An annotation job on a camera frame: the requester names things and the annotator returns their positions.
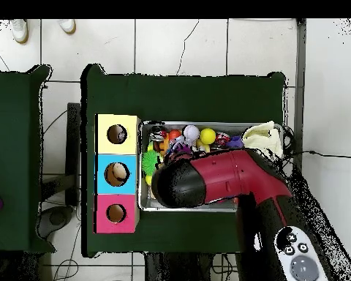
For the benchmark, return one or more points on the colourful patterned cloth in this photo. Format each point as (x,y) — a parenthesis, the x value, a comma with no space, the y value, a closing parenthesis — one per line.
(122,136)

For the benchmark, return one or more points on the small orange ball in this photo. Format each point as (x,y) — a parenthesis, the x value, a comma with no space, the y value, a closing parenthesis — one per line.
(174,134)

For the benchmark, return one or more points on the white baseball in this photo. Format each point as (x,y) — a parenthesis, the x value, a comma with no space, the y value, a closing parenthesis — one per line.
(191,132)

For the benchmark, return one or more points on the cream knitted cloth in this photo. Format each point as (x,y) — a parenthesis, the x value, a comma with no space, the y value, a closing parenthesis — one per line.
(263,137)

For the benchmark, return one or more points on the purple spiky fish toy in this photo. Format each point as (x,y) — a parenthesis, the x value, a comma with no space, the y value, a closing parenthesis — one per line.
(181,148)

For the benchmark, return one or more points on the white shoe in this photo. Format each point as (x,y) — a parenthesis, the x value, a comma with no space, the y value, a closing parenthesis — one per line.
(67,25)
(19,30)

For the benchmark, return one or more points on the grey rounded floor object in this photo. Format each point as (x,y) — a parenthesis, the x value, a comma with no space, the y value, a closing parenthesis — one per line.
(57,218)

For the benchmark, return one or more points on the grey metal pole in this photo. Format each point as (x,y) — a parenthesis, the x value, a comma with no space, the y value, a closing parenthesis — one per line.
(299,58)

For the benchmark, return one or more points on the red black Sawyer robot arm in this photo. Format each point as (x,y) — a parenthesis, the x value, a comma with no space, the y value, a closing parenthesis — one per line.
(222,175)

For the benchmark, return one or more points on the yellow smiley ball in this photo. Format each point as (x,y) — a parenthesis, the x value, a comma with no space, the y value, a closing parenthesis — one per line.
(207,136)

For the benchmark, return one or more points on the shallow metal mesh bin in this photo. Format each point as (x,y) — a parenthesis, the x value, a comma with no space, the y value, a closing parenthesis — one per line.
(144,202)

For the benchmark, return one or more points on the green puffer ball with eyes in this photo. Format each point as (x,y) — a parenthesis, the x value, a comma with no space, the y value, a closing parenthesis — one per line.
(150,162)

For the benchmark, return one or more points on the wooden box with three holes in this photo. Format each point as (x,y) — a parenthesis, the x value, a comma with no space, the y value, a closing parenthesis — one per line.
(117,146)

